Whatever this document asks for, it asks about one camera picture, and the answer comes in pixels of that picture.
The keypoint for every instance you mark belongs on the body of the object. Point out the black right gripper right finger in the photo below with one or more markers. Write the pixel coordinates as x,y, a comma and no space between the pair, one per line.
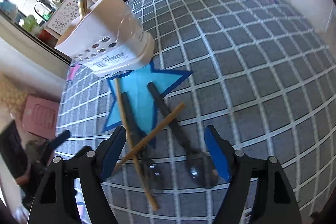
222,153

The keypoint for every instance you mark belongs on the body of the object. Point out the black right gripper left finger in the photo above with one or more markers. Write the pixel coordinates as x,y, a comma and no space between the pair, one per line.
108,153

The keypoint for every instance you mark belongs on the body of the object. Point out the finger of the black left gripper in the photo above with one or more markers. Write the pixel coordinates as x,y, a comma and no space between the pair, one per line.
59,140
82,151

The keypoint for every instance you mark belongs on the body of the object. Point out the pink floor mat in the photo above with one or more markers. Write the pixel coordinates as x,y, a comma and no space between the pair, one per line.
39,117

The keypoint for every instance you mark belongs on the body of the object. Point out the grey checkered tablecloth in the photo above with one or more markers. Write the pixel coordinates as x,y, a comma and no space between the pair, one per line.
261,76

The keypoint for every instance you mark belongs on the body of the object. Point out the beige utensil holder caddy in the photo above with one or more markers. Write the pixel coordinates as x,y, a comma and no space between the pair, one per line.
108,39

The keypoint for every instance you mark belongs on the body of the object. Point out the white perforated storage cart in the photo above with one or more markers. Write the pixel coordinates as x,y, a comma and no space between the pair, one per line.
63,16

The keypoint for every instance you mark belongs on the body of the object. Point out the black handled spoon right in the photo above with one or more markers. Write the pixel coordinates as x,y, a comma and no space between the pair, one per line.
199,166

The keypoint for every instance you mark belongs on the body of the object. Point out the black handled spoon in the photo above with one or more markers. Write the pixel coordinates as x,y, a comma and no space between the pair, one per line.
149,169
199,166

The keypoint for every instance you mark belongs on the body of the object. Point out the black handled spoon left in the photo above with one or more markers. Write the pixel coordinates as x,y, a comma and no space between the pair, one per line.
149,169

